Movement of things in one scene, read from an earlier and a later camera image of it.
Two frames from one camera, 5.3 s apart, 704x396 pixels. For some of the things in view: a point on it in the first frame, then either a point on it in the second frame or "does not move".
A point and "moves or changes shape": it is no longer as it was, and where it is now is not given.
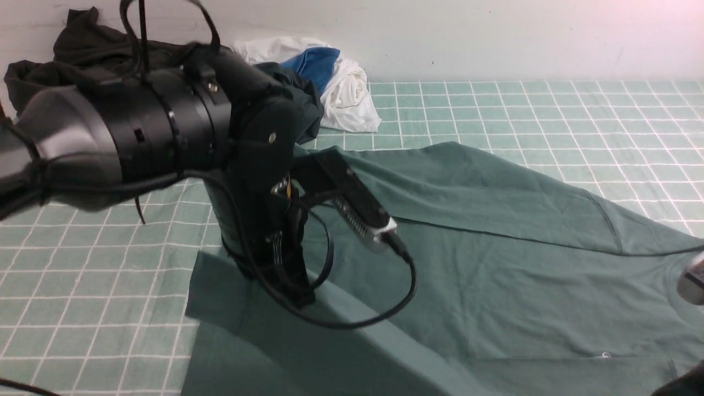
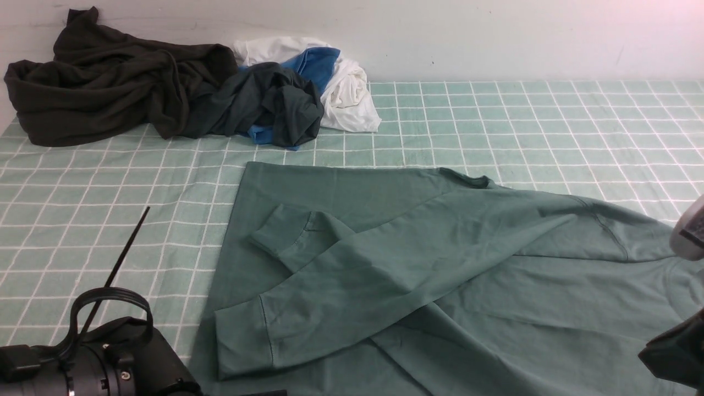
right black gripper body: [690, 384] to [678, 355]
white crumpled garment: [347, 103] does not move
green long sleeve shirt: [517, 287] moves or changes shape
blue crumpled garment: [315, 64] does not move
